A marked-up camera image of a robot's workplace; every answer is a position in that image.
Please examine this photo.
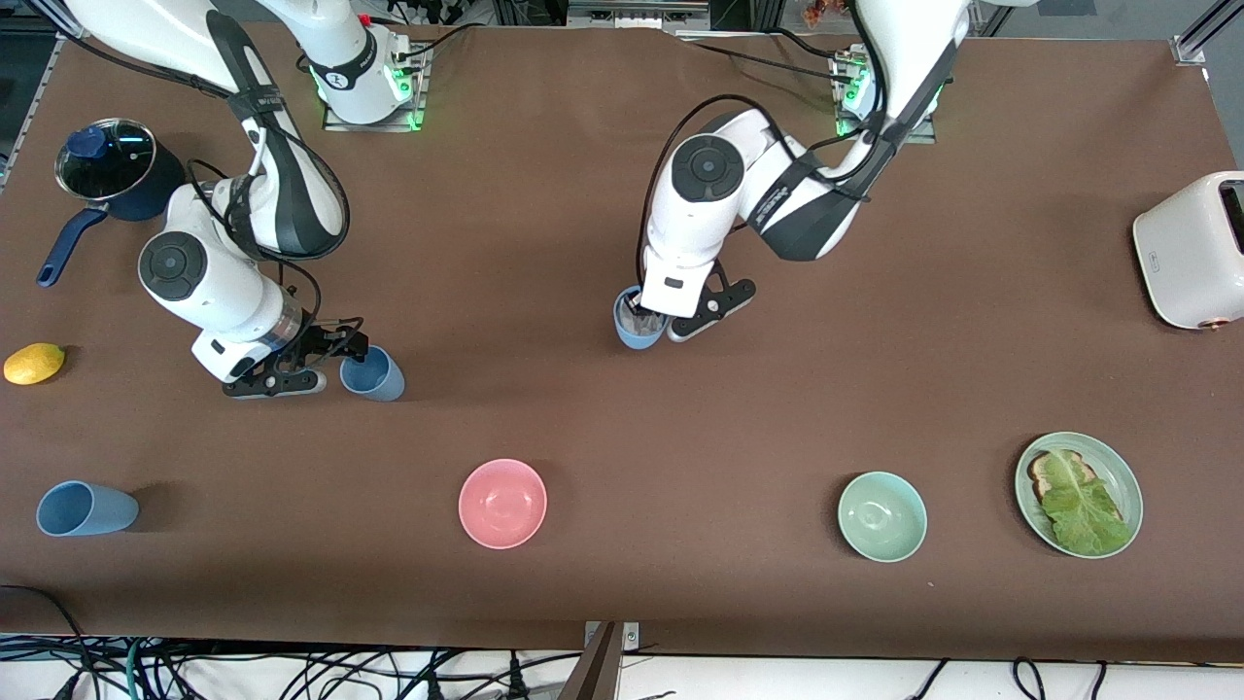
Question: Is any blue cup with paper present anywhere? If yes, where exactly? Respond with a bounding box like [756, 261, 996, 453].
[613, 285, 672, 352]

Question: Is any dark blue saucepan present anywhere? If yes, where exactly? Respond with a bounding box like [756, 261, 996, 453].
[37, 117, 187, 289]

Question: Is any pink bowl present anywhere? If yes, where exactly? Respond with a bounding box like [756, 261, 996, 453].
[458, 458, 548, 550]

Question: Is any glass lid with blue knob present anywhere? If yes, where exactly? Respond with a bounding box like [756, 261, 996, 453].
[55, 118, 157, 201]

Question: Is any yellow lemon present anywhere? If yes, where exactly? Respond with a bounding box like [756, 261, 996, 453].
[3, 342, 67, 386]

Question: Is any mint green bowl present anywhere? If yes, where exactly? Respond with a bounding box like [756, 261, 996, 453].
[837, 471, 929, 564]

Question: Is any toasted bread slice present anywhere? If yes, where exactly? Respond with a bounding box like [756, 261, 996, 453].
[1027, 449, 1104, 507]

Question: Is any green lettuce leaf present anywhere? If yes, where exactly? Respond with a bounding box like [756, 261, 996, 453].
[1040, 450, 1135, 557]

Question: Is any mint green plate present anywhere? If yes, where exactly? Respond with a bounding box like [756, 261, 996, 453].
[1014, 431, 1145, 560]

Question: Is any white toaster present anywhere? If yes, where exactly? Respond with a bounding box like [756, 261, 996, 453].
[1132, 170, 1244, 332]

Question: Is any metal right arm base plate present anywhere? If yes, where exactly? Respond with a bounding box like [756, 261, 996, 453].
[323, 44, 429, 132]

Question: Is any black left arm base cable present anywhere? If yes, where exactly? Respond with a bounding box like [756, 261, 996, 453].
[675, 29, 851, 84]

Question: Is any black arm base cable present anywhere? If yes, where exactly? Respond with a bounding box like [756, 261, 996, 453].
[389, 21, 477, 64]
[675, 29, 851, 84]

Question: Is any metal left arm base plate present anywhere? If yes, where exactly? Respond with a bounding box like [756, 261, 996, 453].
[831, 53, 939, 145]

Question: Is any grey metal frame box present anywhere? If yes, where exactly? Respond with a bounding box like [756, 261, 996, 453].
[567, 0, 712, 30]

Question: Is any black right arm base cable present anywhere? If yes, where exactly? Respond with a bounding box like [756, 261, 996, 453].
[389, 21, 477, 64]

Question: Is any aluminium frame rail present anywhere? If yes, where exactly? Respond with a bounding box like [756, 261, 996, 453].
[0, 0, 69, 191]
[1171, 0, 1244, 67]

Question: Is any dark camera pole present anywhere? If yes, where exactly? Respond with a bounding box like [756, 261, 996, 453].
[557, 622, 623, 700]

